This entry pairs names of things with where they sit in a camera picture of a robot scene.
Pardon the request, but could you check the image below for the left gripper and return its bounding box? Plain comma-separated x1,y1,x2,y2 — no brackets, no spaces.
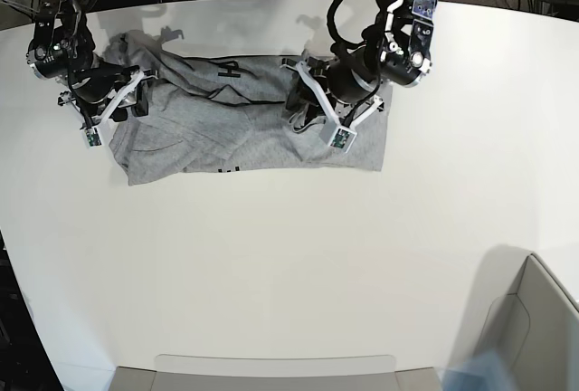
285,49,376,133

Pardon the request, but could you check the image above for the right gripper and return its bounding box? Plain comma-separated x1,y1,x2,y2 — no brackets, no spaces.
56,62,148,122

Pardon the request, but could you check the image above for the grey T-shirt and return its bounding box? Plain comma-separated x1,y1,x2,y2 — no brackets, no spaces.
104,31,391,186

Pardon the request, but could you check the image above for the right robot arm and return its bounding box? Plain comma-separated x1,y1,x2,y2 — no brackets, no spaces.
26,0,151,129

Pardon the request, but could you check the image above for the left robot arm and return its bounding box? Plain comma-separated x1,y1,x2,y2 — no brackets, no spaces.
287,0,439,136

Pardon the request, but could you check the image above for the grey tray at bottom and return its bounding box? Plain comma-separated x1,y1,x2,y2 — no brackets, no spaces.
109,354,442,390

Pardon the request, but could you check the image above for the grey box at right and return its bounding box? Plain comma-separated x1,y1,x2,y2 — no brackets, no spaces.
473,253,578,390

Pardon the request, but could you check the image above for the blue blurred object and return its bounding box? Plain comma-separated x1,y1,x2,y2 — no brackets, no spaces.
441,349,517,391

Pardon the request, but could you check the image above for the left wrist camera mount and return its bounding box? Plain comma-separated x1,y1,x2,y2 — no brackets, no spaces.
281,60,384,153

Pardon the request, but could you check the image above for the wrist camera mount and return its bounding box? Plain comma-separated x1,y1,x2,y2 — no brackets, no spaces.
81,66,157,148
281,60,384,153

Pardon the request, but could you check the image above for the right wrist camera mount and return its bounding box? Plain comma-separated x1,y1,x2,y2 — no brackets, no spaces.
81,66,157,148

